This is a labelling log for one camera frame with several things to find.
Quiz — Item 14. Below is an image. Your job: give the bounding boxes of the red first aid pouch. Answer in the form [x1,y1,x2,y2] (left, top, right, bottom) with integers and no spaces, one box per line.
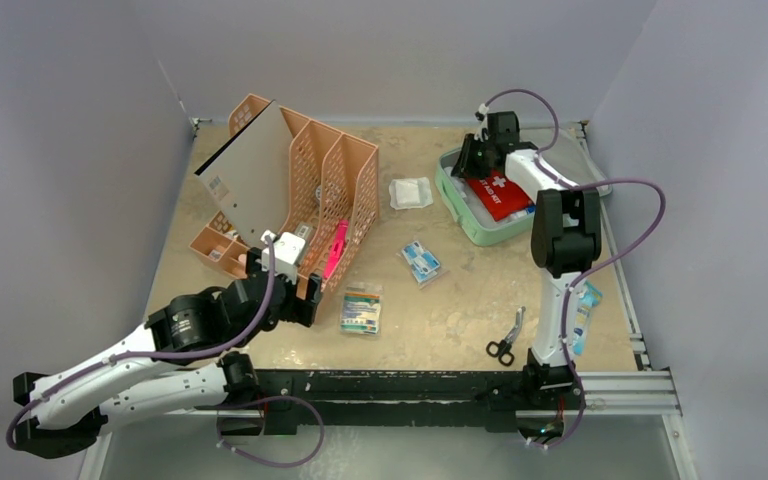
[466,170,535,222]

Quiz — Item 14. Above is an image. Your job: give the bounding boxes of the blue white bandage roll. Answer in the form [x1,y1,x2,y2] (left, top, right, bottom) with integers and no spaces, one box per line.
[507,205,535,222]

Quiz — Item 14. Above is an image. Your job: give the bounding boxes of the white gauze pad packet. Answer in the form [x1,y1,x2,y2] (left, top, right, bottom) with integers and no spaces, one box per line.
[388,177,433,210]

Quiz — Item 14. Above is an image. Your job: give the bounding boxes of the alcohol wipes bag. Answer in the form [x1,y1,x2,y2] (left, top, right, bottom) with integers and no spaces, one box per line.
[399,240,447,288]

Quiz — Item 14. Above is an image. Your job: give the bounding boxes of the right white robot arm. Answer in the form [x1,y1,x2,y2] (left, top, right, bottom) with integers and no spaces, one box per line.
[453,105,602,407]

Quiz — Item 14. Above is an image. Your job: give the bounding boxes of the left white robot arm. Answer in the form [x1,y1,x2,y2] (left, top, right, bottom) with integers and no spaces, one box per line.
[5,272,323,459]

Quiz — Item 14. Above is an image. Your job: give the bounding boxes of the mint green storage case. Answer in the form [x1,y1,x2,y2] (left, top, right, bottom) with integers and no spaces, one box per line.
[435,123,605,247]

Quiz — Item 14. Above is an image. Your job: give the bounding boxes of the pink marker pen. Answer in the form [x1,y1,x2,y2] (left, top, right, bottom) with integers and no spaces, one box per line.
[323,219,349,280]

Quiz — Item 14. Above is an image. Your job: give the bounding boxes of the green orange dressing packet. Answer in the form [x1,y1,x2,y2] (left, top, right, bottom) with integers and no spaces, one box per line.
[339,283,383,335]

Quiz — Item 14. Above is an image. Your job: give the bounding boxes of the grey folder board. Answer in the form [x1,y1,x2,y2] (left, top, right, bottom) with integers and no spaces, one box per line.
[195,95,293,247]

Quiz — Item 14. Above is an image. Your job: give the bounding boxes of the pink plastic desk organizer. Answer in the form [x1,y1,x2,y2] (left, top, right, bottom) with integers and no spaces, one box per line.
[190,104,379,297]

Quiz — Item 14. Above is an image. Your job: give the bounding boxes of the blue wipes packet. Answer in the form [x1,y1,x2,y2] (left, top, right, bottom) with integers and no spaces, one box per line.
[571,281,603,356]

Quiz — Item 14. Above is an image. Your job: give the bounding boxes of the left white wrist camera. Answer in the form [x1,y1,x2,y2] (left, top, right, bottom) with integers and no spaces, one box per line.
[261,230,307,284]

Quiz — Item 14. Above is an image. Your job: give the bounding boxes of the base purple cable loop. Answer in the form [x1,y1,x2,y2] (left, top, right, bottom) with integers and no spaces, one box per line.
[215,386,330,467]

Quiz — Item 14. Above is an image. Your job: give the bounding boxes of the black table front rail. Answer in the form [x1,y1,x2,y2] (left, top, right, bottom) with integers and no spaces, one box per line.
[102,367,680,439]

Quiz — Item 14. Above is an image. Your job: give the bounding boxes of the black handled scissors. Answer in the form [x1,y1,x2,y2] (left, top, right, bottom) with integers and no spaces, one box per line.
[485,306,527,367]

